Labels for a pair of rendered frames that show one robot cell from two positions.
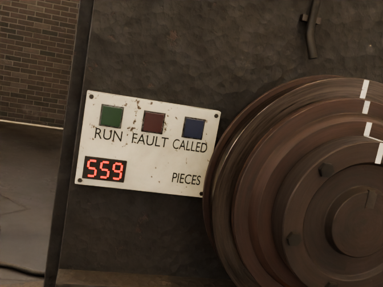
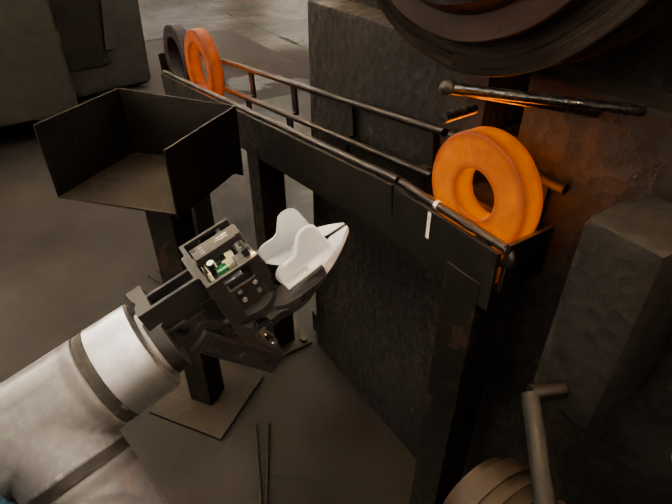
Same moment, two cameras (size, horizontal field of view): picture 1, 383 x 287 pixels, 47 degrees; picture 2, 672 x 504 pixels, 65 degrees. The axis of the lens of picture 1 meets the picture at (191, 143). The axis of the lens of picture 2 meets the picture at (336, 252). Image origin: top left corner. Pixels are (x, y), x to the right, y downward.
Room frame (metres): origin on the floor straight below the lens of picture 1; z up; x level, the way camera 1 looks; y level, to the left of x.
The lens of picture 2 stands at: (0.47, -0.78, 1.05)
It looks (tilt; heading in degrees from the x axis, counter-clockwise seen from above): 36 degrees down; 71
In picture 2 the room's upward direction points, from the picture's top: straight up
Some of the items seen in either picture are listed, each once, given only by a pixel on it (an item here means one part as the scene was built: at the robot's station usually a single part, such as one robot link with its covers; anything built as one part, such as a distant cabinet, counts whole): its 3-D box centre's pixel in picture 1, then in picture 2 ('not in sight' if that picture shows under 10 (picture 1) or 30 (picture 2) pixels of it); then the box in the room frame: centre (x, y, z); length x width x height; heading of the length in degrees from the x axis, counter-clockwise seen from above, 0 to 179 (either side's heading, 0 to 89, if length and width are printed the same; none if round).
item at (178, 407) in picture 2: not in sight; (175, 279); (0.44, 0.14, 0.36); 0.26 x 0.20 x 0.72; 139
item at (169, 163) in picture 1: (148, 146); not in sight; (0.84, 0.08, 1.15); 0.26 x 0.02 x 0.18; 104
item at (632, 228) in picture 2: not in sight; (616, 315); (0.88, -0.50, 0.68); 0.11 x 0.08 x 0.24; 14
